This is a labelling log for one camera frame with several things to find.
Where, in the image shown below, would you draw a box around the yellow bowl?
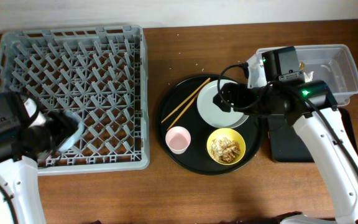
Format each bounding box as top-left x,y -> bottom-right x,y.
206,128 -> 246,166

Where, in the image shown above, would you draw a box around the clear plastic waste bin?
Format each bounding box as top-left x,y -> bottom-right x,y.
247,44 -> 358,106

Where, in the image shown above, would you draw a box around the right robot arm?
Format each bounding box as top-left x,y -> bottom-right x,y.
213,46 -> 358,223

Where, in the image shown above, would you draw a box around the grey plastic dishwasher rack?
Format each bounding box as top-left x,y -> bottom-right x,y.
0,25 -> 150,176

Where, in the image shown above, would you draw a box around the pink plastic cup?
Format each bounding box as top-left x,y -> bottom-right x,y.
165,126 -> 191,154

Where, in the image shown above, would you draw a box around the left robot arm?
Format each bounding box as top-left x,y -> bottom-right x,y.
0,91 -> 85,223

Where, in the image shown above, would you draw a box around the food scraps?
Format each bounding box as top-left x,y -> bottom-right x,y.
210,137 -> 241,163

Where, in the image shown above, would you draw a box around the round black tray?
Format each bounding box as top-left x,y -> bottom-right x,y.
155,73 -> 266,175

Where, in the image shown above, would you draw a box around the white napkin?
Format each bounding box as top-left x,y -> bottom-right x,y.
304,71 -> 314,83

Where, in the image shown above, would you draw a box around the white round plate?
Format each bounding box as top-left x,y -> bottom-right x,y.
197,80 -> 248,128

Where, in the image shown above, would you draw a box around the black rectangular tray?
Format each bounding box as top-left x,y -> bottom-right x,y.
266,107 -> 358,164

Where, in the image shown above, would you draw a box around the blue plastic cup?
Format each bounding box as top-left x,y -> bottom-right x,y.
58,111 -> 85,153

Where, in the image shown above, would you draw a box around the wooden chopstick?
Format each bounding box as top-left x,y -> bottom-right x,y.
167,93 -> 199,131
161,78 -> 211,123

